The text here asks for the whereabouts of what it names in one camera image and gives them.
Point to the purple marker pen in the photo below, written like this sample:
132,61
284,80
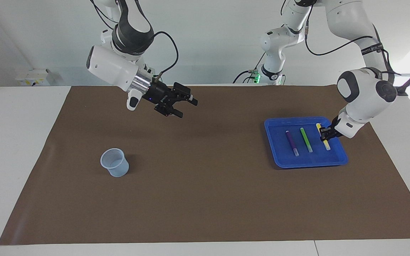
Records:
292,142

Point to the white wall power box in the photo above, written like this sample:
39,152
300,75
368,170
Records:
34,78

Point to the brown table mat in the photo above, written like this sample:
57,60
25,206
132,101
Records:
205,195

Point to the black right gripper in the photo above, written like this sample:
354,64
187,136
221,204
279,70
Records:
160,94

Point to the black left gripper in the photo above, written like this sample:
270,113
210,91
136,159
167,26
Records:
335,129

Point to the green lit connector box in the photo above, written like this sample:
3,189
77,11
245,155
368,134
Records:
255,76

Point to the blue plastic tray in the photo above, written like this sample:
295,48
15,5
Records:
308,160

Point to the pale translucent plastic cup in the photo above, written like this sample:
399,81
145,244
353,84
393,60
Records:
117,170

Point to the yellow marker pen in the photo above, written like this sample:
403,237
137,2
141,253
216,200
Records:
318,127

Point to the green marker pen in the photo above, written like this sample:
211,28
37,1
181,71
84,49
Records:
306,139

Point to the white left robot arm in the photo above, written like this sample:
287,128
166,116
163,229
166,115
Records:
365,92

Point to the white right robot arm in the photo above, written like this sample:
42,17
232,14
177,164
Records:
112,69

